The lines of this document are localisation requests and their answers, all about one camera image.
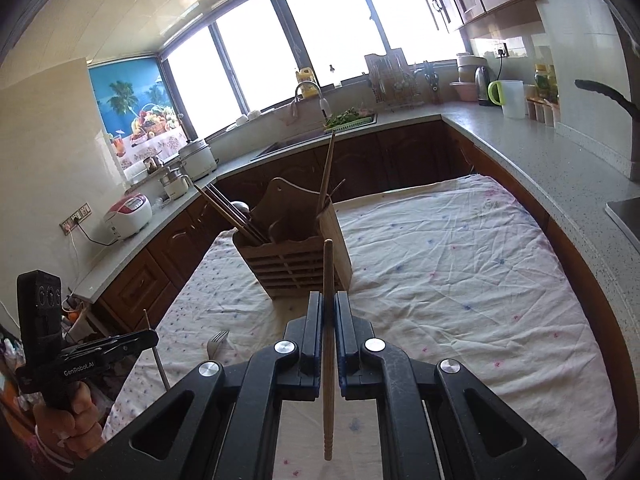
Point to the chrome kitchen faucet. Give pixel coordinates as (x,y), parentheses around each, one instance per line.
(324,105)

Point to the gas stove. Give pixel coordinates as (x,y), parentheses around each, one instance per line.
(626,215)

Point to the metal chopstick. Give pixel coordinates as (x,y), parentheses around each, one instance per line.
(241,218)
(156,354)
(202,191)

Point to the red white rice cooker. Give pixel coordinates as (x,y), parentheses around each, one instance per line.
(129,215)

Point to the wooden utensil holder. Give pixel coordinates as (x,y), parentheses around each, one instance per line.
(290,263)

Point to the green vegetable basket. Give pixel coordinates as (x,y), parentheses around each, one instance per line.
(350,115)

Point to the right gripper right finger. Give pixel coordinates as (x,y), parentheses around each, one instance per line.
(437,421)

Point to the steel electric kettle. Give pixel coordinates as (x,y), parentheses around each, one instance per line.
(482,80)

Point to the wooden chopstick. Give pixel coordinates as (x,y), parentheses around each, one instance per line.
(339,184)
(328,352)
(325,176)

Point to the floral white tablecloth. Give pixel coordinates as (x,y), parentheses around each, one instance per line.
(453,270)

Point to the silver spoon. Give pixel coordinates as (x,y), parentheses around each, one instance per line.
(241,208)

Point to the white green pitcher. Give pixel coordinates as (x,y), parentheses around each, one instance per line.
(510,96)

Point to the left hand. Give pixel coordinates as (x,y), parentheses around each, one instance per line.
(73,434)

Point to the white blender jug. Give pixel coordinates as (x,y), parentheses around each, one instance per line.
(175,183)

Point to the large silver fork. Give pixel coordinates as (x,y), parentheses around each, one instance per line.
(214,343)

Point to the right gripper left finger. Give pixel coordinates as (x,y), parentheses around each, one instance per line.
(219,422)

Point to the condiment bottles rack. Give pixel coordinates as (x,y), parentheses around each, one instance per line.
(542,97)

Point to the white steamer pot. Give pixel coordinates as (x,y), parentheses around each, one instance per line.
(197,159)

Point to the fruit beach poster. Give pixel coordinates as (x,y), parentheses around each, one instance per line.
(136,111)

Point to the black wok pan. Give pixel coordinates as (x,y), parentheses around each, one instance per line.
(604,113)

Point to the dish drying rack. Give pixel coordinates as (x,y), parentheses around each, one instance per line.
(392,80)

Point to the pink basin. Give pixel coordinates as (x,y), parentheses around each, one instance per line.
(466,91)

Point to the yellow bottle on sill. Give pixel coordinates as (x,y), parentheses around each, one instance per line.
(308,87)

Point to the wall power socket left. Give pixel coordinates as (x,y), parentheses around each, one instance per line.
(75,219)

